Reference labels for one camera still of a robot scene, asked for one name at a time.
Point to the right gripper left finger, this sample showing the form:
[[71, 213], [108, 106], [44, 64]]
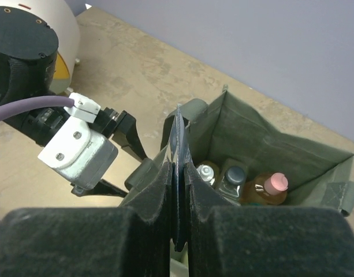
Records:
[[131, 240]]

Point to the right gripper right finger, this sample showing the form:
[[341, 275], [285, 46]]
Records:
[[230, 240]]

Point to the clear bottle dark label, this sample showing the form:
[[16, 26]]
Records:
[[231, 180]]

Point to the orange bottle pink cap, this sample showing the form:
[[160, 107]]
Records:
[[265, 189]]

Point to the silver squeeze tube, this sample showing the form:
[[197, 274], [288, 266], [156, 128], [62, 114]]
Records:
[[179, 154]]

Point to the amber bottle white cap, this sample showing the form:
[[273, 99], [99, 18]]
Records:
[[208, 171]]

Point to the green canvas bag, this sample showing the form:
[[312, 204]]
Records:
[[228, 128]]

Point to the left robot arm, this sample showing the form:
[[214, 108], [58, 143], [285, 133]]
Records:
[[28, 55]]

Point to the white round drawer box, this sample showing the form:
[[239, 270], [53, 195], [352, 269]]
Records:
[[60, 17]]

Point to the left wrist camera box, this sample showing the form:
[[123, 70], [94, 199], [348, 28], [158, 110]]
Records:
[[76, 152]]

